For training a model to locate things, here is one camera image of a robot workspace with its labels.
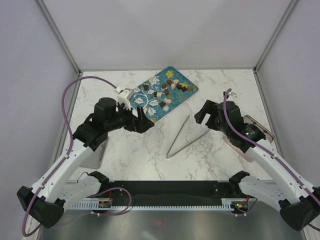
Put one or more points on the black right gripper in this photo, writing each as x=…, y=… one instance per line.
x=209, y=107

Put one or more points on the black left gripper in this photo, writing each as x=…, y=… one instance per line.
x=144, y=123

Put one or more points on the metal tongs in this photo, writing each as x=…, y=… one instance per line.
x=188, y=134

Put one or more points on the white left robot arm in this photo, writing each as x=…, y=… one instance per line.
x=47, y=199

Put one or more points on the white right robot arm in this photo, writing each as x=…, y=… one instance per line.
x=296, y=199

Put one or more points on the brown white block chocolate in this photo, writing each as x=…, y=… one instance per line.
x=157, y=94

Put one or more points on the pink chocolate box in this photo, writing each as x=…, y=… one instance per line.
x=238, y=151

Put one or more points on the teal floral tray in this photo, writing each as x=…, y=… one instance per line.
x=151, y=105

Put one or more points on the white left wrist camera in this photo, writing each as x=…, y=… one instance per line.
x=124, y=98

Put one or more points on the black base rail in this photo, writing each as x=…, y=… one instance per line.
x=174, y=192

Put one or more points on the white slotted cable duct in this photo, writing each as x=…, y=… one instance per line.
x=98, y=205

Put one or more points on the aluminium frame post left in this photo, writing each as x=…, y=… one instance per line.
x=57, y=34

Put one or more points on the aluminium frame post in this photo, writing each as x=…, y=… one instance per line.
x=280, y=25
x=57, y=34

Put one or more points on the aluminium frame post right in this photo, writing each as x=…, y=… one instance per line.
x=280, y=25

